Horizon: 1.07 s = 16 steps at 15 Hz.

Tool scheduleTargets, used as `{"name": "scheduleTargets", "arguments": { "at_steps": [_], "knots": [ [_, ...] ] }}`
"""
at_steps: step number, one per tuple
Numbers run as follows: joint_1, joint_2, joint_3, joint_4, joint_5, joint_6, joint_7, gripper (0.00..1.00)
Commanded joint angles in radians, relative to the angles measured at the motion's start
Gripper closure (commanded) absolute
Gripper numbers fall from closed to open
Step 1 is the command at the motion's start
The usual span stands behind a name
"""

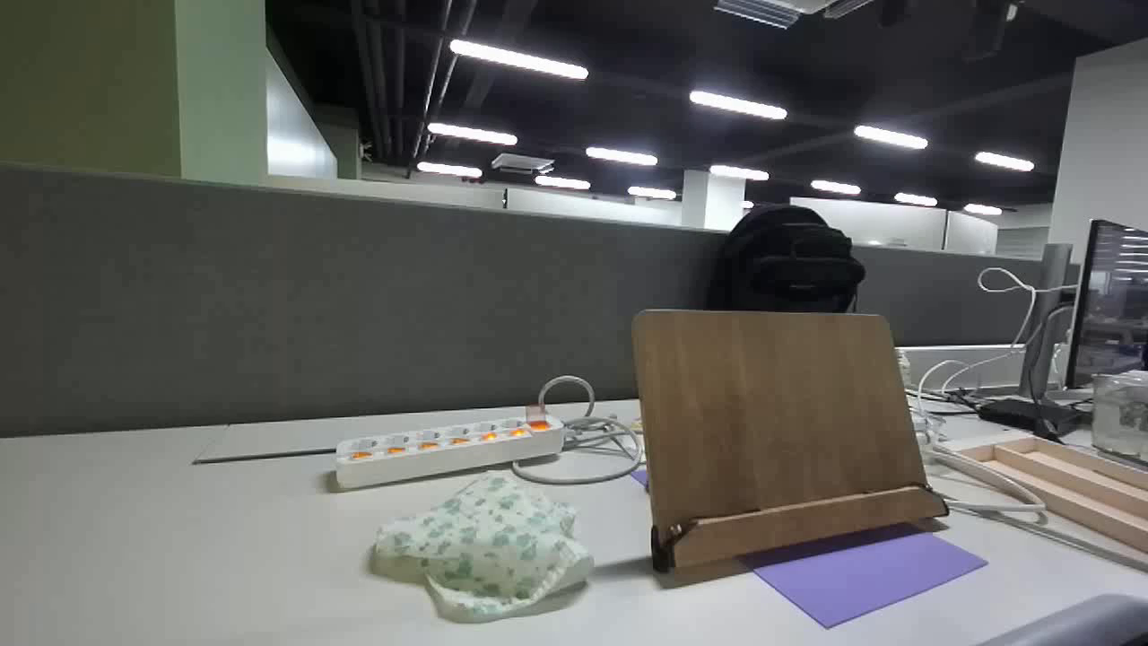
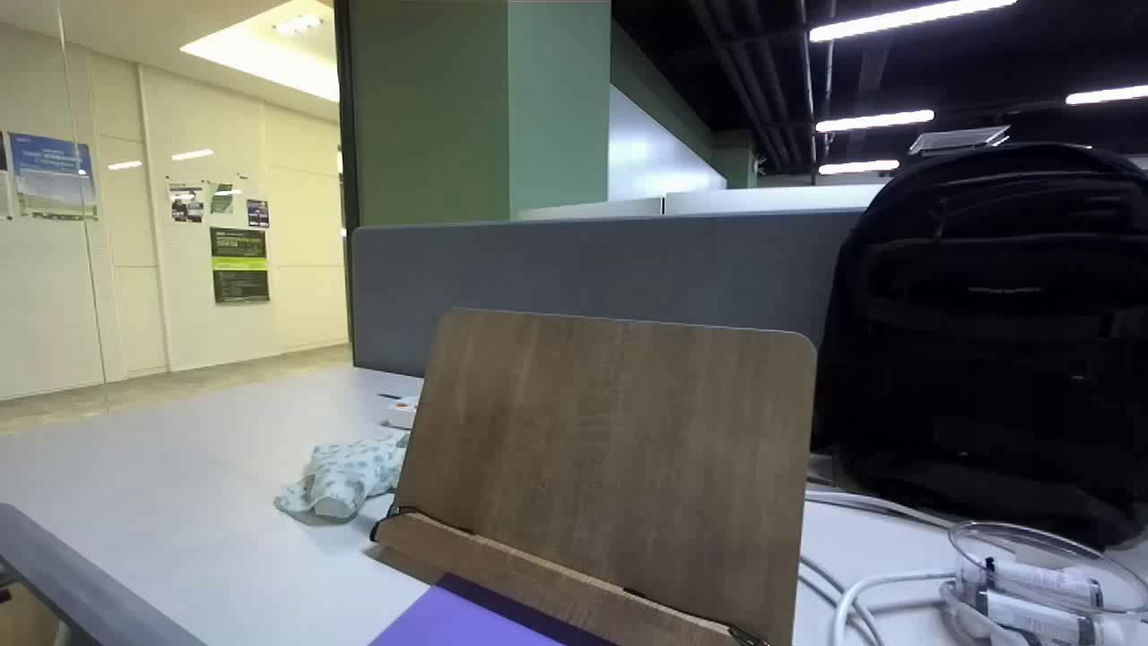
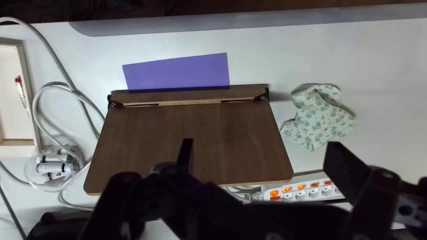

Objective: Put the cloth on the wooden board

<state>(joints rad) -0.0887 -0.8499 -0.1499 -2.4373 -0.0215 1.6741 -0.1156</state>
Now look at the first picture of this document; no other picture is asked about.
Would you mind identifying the wooden book stand board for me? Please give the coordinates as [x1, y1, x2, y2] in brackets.
[629, 306, 954, 588]

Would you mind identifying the black monitor base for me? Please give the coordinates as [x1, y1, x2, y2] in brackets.
[972, 391, 1092, 443]

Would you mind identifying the grey monitor stand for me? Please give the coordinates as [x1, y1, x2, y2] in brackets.
[1018, 240, 1079, 405]

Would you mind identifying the clear plastic box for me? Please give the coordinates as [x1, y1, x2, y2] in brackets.
[1087, 364, 1148, 465]

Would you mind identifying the light wooden tray frame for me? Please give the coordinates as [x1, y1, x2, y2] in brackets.
[954, 435, 1148, 557]

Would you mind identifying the white power strip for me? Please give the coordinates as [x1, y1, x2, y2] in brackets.
[330, 409, 568, 490]

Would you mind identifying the black computer monitor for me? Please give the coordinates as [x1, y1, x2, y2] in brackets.
[1061, 214, 1148, 391]

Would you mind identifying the white looped cable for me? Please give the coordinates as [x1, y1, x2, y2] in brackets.
[972, 262, 1047, 350]

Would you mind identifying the grey coiled cable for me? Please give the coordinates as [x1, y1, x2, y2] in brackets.
[511, 370, 648, 487]

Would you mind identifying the grey desk partition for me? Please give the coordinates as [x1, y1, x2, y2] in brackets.
[0, 160, 1079, 440]

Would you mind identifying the thick white table cable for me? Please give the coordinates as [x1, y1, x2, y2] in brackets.
[909, 405, 1055, 528]

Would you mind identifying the thin grey cord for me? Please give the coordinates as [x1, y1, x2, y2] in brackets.
[190, 443, 341, 465]

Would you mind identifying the black backpack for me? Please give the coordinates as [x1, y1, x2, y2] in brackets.
[702, 205, 869, 314]

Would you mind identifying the purple paper sheet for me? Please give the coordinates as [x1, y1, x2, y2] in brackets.
[629, 461, 989, 630]

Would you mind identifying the grey rounded chair back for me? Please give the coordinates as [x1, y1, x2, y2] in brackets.
[976, 593, 1148, 646]

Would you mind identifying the white green patterned cloth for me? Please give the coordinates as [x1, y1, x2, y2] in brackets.
[366, 465, 600, 625]

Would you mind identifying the ceiling air vent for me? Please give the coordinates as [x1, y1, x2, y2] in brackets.
[715, 0, 875, 31]

